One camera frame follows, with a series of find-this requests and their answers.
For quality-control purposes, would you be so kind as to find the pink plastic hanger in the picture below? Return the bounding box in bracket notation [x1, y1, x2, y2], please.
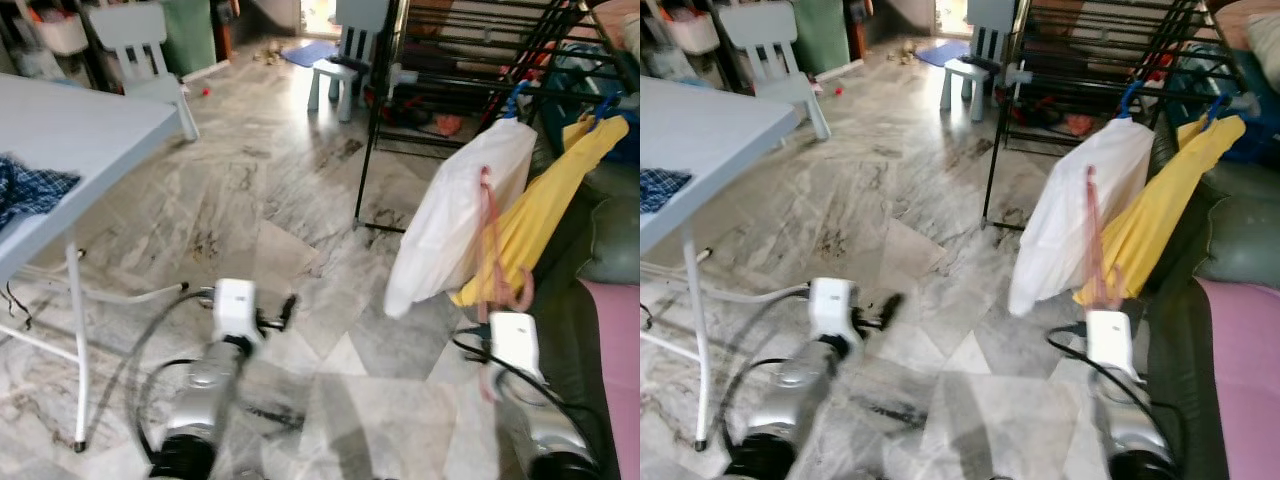
[474, 164, 537, 322]
[1082, 164, 1127, 312]

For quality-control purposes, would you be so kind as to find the blue plaid shirt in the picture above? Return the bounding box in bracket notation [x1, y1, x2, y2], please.
[0, 155, 84, 232]
[640, 167, 694, 215]

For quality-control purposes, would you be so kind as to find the white shirt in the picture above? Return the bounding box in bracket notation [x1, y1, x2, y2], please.
[383, 118, 540, 320]
[1008, 118, 1157, 319]

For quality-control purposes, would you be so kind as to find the yellow shirt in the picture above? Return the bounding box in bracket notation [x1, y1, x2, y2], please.
[450, 112, 632, 310]
[1073, 112, 1247, 309]

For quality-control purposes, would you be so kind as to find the black metal drying rack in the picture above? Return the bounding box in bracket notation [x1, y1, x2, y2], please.
[351, 0, 641, 233]
[979, 0, 1263, 233]

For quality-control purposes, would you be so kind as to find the pale blue child chair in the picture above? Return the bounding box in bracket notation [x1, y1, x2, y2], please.
[939, 0, 1017, 124]
[718, 0, 832, 142]
[88, 0, 201, 142]
[306, 0, 392, 124]

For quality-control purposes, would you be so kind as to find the white tube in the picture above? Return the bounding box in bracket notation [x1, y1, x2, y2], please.
[815, 58, 870, 84]
[180, 58, 234, 87]

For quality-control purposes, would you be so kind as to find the pale blue folding table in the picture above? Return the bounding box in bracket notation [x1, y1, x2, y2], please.
[0, 72, 191, 453]
[640, 75, 802, 453]

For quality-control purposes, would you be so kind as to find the blue floor mat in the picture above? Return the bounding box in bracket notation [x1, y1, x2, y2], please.
[915, 38, 972, 70]
[280, 38, 340, 70]

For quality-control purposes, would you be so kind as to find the green bin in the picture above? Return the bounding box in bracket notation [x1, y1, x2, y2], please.
[790, 0, 852, 77]
[160, 0, 220, 77]

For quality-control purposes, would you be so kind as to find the blue plastic crate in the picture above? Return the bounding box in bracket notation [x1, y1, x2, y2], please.
[550, 40, 641, 101]

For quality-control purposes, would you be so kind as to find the white plastic box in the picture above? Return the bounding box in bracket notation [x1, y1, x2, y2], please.
[665, 10, 722, 57]
[35, 10, 92, 57]

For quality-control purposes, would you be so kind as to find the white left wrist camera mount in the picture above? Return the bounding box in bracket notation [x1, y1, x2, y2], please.
[807, 277, 862, 347]
[212, 278, 264, 347]

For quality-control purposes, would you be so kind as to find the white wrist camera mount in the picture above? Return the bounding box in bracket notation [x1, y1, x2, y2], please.
[807, 277, 862, 347]
[1084, 309, 1137, 382]
[212, 278, 264, 347]
[487, 311, 547, 387]

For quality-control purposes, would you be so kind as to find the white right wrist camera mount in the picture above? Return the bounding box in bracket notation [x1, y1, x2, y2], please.
[487, 311, 547, 387]
[1084, 309, 1137, 382]

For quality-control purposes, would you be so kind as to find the short black left arm cable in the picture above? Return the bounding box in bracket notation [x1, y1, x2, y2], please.
[740, 357, 801, 456]
[135, 357, 203, 456]

